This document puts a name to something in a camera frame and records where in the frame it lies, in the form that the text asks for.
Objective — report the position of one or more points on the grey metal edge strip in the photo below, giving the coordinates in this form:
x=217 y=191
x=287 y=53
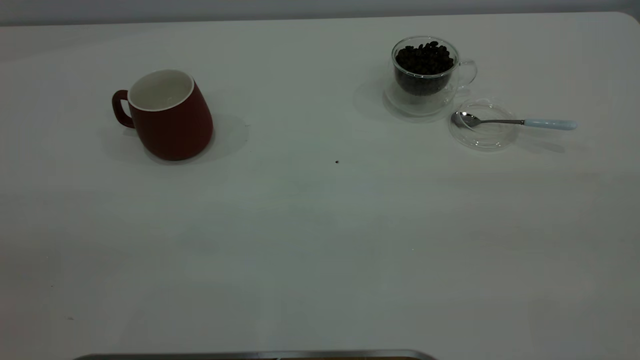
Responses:
x=250 y=356

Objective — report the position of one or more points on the clear glass saucer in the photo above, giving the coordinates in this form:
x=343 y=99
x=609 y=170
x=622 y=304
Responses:
x=420 y=107

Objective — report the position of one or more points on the coffee beans pile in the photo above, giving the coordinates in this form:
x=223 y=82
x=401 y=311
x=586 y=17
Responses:
x=424 y=62

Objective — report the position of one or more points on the red ceramic mug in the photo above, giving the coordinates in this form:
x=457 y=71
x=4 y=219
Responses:
x=172 y=125

